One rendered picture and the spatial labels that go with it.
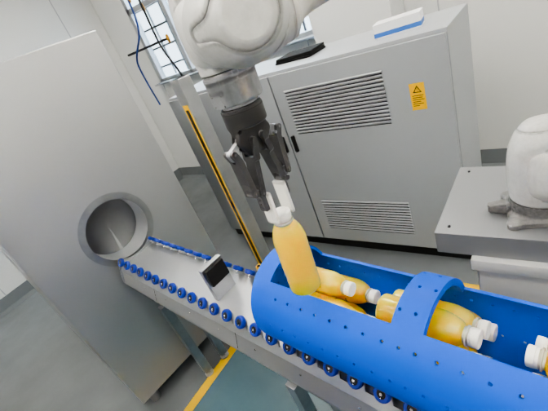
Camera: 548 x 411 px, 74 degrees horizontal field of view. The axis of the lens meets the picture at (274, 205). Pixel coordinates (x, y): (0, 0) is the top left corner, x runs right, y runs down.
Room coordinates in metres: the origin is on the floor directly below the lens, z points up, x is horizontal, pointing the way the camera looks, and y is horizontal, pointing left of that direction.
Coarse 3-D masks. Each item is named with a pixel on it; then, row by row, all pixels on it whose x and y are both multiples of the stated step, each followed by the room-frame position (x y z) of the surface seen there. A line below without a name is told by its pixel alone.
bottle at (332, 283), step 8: (320, 272) 0.79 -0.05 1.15; (328, 272) 0.78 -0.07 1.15; (336, 272) 0.78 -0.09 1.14; (320, 280) 0.77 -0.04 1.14; (328, 280) 0.76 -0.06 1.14; (336, 280) 0.75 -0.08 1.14; (344, 280) 0.75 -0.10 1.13; (320, 288) 0.76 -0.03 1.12; (328, 288) 0.75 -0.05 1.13; (336, 288) 0.74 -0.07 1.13
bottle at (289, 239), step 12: (276, 228) 0.62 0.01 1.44; (288, 228) 0.61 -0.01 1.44; (300, 228) 0.62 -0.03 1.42; (276, 240) 0.61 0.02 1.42; (288, 240) 0.60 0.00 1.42; (300, 240) 0.60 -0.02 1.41; (276, 252) 0.63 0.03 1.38; (288, 252) 0.60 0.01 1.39; (300, 252) 0.60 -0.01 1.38; (288, 264) 0.60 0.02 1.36; (300, 264) 0.60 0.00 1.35; (312, 264) 0.61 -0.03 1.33; (288, 276) 0.61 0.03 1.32; (300, 276) 0.60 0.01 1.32; (312, 276) 0.60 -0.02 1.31; (300, 288) 0.60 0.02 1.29; (312, 288) 0.60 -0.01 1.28
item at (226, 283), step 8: (216, 256) 1.20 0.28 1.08; (208, 264) 1.16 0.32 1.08; (216, 264) 1.16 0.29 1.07; (224, 264) 1.18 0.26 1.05; (200, 272) 1.14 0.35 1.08; (208, 272) 1.13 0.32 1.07; (216, 272) 1.15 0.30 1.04; (224, 272) 1.17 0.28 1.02; (208, 280) 1.13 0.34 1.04; (216, 280) 1.14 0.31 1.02; (224, 280) 1.17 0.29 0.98; (232, 280) 1.19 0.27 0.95; (216, 288) 1.15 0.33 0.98; (224, 288) 1.16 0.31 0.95; (216, 296) 1.14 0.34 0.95
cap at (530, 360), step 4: (528, 344) 0.38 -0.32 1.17; (528, 348) 0.37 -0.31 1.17; (532, 348) 0.37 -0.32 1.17; (536, 348) 0.37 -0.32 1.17; (540, 348) 0.36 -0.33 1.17; (528, 352) 0.36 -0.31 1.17; (532, 352) 0.36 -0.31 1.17; (536, 352) 0.36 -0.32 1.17; (528, 356) 0.36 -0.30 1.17; (532, 356) 0.36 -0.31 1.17; (536, 356) 0.35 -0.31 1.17; (524, 360) 0.36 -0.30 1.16; (528, 360) 0.36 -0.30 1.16; (532, 360) 0.35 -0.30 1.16; (536, 360) 0.35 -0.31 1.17; (528, 364) 0.36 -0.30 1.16; (532, 364) 0.35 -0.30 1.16; (536, 364) 0.35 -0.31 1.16; (532, 368) 0.35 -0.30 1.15; (536, 368) 0.35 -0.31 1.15
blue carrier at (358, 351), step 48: (288, 288) 0.71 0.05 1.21; (384, 288) 0.74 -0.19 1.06; (432, 288) 0.52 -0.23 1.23; (288, 336) 0.67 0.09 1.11; (336, 336) 0.56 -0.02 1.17; (384, 336) 0.49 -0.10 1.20; (528, 336) 0.47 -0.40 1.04; (384, 384) 0.46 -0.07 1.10; (432, 384) 0.39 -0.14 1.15; (480, 384) 0.34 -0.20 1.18; (528, 384) 0.30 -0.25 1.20
